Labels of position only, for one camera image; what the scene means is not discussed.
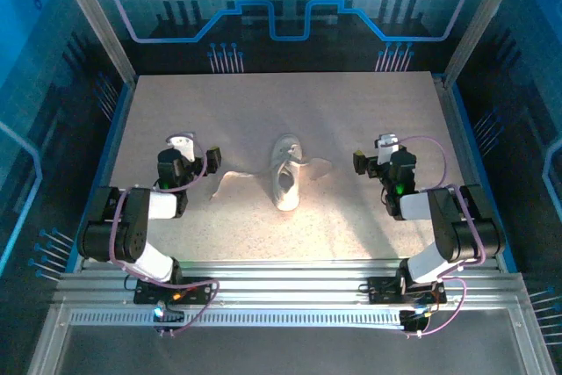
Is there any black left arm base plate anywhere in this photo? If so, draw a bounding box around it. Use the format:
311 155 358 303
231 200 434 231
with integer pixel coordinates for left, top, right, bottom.
133 276 214 306

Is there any grey flat panel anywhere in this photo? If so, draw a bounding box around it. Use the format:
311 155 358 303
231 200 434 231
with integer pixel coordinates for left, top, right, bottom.
56 326 528 375

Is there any black connector box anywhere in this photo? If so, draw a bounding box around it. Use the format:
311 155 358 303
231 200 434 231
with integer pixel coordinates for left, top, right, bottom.
400 307 432 337
152 304 186 336

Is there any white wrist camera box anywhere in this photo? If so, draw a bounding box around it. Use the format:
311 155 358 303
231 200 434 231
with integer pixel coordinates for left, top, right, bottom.
165 132 197 163
373 132 401 166

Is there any slotted grey cable duct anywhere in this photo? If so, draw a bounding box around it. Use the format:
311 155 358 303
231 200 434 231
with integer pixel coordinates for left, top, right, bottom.
68 309 409 328

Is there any blue table edge strip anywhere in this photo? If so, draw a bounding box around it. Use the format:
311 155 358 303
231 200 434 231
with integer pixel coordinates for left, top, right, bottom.
450 83 520 274
64 83 135 274

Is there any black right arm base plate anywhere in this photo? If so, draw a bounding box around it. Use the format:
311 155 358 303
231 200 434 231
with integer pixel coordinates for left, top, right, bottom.
367 276 447 306

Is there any aluminium corner post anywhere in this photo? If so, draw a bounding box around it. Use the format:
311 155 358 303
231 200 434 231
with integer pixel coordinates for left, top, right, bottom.
441 0 530 88
47 0 138 87

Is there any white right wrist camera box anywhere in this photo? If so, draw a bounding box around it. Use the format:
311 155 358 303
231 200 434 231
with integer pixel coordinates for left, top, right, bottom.
373 132 401 166

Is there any aluminium mounting rail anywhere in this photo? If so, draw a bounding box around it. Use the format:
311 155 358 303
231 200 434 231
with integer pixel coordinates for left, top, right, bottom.
52 258 530 313

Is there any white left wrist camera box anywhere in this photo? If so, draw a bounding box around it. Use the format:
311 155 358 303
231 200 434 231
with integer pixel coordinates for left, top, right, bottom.
165 132 197 163

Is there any aluminium outer frame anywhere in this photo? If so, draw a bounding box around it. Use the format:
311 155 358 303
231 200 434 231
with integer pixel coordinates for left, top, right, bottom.
25 299 557 375

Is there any aluminium side rail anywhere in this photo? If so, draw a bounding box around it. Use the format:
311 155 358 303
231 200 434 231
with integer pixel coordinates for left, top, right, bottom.
432 76 504 270

